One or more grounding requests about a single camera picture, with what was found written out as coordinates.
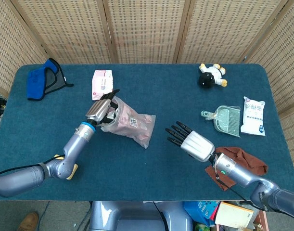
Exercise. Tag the yellow sponge block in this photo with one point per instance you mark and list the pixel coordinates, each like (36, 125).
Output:
(73, 172)

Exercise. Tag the black and white plush toy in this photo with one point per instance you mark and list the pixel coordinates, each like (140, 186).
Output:
(209, 77)

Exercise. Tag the yellow book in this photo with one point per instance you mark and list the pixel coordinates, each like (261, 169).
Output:
(233, 214)

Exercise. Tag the plastic bag with pink cloth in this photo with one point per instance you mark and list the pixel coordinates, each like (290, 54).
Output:
(137, 125)

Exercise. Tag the blue carpet table cover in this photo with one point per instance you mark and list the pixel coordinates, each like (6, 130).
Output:
(146, 168)

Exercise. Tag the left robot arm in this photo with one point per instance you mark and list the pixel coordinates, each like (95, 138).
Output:
(74, 144)

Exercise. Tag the woven wooden folding screen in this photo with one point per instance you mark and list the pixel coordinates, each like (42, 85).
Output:
(146, 29)

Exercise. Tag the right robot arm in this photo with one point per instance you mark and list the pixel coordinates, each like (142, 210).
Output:
(233, 170)

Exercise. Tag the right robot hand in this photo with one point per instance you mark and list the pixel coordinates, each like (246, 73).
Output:
(197, 145)

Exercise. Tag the pink white wet wipes pack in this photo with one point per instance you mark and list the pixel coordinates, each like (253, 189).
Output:
(102, 81)

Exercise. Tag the blue printed bag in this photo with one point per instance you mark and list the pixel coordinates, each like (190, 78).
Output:
(199, 209)

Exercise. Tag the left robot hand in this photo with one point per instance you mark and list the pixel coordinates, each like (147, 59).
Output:
(98, 110)

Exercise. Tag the pink plastic crate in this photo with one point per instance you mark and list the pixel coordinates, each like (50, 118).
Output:
(262, 221)

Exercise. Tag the brown cloth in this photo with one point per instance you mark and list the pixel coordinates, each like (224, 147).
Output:
(247, 161)

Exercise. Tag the green dustpan set in wrap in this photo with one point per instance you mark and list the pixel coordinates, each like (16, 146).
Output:
(226, 120)

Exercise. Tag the grey robot torso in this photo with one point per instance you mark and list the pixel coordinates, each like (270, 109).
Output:
(137, 216)

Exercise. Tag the white printed powder packet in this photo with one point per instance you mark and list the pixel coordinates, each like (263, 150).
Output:
(252, 115)

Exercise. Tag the brown shoe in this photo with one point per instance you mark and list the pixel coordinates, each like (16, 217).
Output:
(29, 221)

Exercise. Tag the blue and grey pouch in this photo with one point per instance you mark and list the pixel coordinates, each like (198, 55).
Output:
(36, 81)

